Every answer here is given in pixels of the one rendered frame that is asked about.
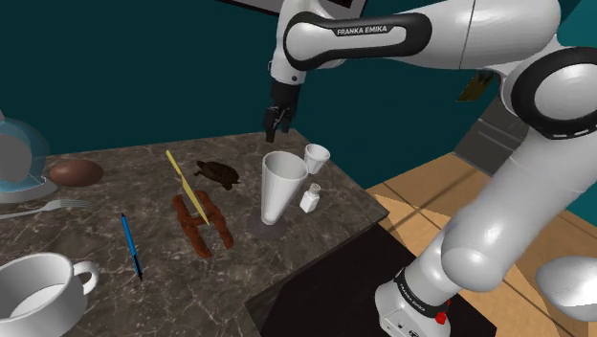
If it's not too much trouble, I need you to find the grey cabinet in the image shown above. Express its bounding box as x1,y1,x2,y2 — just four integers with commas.
452,95,531,177

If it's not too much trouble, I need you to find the white salt shaker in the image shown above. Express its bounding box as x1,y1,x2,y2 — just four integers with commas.
298,182,322,214

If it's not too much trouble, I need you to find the brown egg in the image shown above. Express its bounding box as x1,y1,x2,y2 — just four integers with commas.
48,159,105,189

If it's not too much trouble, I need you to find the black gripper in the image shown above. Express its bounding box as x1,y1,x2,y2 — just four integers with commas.
263,78,301,144

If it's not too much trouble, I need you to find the blue glass dome on plate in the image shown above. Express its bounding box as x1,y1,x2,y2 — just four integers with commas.
0,109,59,205

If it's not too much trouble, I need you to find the black robot stand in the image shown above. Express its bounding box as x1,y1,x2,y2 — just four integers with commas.
243,222,498,337

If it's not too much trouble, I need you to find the small white fluted cup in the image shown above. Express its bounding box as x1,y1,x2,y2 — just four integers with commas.
303,143,332,176

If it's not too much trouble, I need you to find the silver fork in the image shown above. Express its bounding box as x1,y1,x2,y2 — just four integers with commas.
0,198,95,221

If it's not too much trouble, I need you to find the brown letter-shaped wooden piece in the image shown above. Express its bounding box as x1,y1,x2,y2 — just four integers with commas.
171,189,235,258

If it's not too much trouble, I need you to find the dark brown turtle figure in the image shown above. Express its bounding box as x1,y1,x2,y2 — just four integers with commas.
193,160,242,191

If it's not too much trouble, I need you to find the tall white cone vase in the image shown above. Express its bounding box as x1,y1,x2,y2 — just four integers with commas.
260,150,310,227

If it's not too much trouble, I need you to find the yellow knife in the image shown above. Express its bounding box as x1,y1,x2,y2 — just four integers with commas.
165,148,211,227

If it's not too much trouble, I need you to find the white mug with handle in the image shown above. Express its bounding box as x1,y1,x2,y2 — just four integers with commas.
0,252,100,337

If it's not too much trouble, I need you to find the blue pen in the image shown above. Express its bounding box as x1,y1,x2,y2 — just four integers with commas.
121,213,144,282

